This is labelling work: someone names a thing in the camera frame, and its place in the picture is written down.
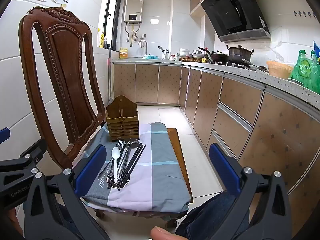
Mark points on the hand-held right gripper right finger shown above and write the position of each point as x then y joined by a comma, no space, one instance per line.
223,170

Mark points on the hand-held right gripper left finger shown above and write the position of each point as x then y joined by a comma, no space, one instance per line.
91,170

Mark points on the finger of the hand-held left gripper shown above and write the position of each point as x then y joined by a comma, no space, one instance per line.
3,135
20,160

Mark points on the white plastic spoon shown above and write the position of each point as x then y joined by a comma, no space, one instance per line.
115,153

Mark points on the black chopstick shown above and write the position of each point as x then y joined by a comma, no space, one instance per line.
125,159
135,163
128,160
132,162

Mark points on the metal fork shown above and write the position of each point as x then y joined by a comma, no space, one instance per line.
120,146

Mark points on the large metal spoon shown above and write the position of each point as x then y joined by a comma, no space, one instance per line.
127,155

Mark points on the wooden utensil holder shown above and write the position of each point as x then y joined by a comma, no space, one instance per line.
122,120

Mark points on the person's right hand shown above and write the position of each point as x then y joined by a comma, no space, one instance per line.
162,233

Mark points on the person's right leg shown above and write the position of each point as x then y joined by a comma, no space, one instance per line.
212,212

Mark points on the wooden low table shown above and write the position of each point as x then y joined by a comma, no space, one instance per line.
176,145

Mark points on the plaid cloth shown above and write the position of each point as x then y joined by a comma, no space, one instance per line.
155,170

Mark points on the carved wooden chair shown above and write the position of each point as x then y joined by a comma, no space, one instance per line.
67,75

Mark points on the metal spatula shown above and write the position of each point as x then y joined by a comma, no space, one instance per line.
252,66

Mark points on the black wok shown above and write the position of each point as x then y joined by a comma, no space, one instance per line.
218,56

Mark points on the orange plastic basket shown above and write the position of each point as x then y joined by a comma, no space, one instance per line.
278,68

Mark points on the dark pot with lid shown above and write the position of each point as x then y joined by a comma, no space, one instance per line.
238,54

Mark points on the metal basin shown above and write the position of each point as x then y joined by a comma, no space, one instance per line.
198,54

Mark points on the yellow oil jug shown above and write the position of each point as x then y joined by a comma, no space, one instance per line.
123,53

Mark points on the stack of white bowls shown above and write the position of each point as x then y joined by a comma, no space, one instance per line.
184,52

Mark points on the green plastic bag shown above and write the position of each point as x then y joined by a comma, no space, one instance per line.
303,72

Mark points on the light blue cloth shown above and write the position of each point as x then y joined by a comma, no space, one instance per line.
150,57

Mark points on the countertop utensil cup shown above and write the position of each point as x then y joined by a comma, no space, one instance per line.
165,55

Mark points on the yellow bottle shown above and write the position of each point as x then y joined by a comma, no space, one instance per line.
101,40

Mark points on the metal faucet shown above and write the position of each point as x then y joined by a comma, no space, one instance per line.
144,45

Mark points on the blue plastic bag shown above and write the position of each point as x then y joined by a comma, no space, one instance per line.
317,50

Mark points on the dark framed window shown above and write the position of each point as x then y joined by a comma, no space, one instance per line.
112,17

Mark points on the black range hood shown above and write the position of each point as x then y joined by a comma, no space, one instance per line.
232,12

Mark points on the wall water heater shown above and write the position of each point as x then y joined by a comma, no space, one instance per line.
133,10

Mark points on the row of wall hooks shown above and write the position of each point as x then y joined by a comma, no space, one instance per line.
303,13

